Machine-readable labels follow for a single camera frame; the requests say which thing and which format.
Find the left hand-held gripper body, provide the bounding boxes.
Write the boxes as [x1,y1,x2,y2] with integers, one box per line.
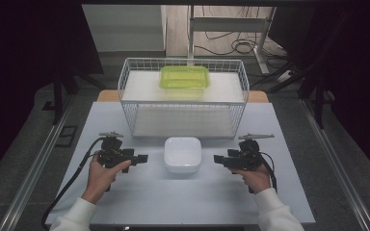
[96,130,139,169]

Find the green transparent plastic container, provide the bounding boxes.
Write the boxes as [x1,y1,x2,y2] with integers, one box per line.
[158,64,211,90]

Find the grey cabinet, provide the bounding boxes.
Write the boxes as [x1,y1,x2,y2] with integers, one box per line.
[81,4,168,60]

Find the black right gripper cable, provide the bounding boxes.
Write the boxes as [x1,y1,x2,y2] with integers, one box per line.
[259,151,278,194]

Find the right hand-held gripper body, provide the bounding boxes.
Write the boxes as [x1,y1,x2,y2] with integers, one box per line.
[226,133,276,171]

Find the white power strip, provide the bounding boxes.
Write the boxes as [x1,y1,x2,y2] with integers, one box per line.
[277,69,295,84]

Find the person's right hand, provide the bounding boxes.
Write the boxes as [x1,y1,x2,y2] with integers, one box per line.
[228,162,273,194]

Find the white square plastic container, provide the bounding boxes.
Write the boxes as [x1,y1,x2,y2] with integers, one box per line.
[163,136,203,175]

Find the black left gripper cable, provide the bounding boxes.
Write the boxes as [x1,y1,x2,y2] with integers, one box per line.
[40,137,106,231]

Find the black stand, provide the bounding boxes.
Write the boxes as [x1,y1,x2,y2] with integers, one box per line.
[41,61,106,126]
[250,9,348,130]

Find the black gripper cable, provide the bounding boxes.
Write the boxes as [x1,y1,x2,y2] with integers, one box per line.
[40,137,106,231]
[259,151,278,194]

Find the black floor cables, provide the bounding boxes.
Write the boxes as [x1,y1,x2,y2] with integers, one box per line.
[194,5,291,70]

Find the aluminium rail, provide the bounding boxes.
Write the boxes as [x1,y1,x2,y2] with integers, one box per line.
[299,98,370,231]
[0,94,75,231]

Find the black floor bracket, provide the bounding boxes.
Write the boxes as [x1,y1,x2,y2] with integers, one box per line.
[55,125,79,148]

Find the person's left hand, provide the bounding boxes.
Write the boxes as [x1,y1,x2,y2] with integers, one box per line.
[81,153,132,206]

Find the white wire rack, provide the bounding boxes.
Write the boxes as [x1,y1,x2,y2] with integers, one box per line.
[118,57,251,139]

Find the wooden table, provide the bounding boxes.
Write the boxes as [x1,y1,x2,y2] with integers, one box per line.
[95,89,270,104]

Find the white metal desk frame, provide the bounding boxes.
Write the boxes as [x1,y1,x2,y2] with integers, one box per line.
[187,5,278,75]

